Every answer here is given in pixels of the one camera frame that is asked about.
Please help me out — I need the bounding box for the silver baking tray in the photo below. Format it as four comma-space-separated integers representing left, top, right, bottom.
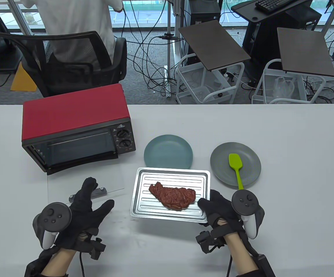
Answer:
130, 167, 211, 223

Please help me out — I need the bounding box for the black computer tower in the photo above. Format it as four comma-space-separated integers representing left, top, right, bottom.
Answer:
184, 0, 222, 29

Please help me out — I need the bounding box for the black wrist strap with box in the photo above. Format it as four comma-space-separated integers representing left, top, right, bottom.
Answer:
236, 251, 275, 277
25, 248, 69, 277

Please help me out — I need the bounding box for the black tilted desk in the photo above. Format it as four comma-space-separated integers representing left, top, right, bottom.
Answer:
231, 0, 322, 70

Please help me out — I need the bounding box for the orange floor mat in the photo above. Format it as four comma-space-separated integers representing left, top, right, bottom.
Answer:
10, 62, 37, 92

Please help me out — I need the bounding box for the person's left forearm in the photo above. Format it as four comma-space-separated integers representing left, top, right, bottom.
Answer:
41, 247, 78, 277

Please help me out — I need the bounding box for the black keyboard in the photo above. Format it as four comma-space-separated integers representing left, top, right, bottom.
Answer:
255, 0, 296, 14

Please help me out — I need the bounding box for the aluminium frame post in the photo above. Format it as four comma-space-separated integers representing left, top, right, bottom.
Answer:
166, 0, 182, 97
8, 0, 34, 35

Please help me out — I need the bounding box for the teal plate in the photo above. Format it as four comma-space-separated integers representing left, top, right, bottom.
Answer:
144, 134, 193, 171

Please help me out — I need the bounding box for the clear plastic bag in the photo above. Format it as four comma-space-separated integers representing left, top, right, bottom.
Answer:
273, 77, 296, 100

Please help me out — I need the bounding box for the brown steak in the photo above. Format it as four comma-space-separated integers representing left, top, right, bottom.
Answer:
149, 181, 197, 211

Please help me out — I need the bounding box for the person's right hand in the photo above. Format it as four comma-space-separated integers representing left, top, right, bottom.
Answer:
197, 189, 265, 240

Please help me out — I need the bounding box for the black office chair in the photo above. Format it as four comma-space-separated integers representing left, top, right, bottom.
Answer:
0, 31, 127, 98

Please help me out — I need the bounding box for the white wire cart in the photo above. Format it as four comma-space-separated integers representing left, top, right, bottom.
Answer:
176, 53, 245, 104
252, 59, 326, 104

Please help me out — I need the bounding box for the grey VR controller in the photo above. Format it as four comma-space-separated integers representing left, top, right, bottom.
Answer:
231, 189, 261, 240
33, 202, 72, 250

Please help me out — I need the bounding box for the person's right forearm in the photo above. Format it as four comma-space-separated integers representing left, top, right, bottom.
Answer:
223, 232, 257, 277

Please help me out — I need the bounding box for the brown tilted board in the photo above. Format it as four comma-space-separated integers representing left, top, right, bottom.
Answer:
277, 27, 334, 77
178, 20, 251, 71

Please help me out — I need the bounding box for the tangle of black cables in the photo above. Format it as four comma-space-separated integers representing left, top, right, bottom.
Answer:
109, 0, 184, 93

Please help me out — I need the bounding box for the red toaster oven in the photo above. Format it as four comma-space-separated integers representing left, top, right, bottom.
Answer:
22, 84, 136, 208

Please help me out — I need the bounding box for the person's left hand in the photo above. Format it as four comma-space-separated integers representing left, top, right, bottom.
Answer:
53, 177, 115, 250

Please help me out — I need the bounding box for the grey plate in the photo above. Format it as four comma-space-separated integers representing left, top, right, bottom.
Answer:
210, 142, 262, 190

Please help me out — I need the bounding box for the green dessert spatula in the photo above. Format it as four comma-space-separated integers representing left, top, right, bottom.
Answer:
228, 153, 245, 191

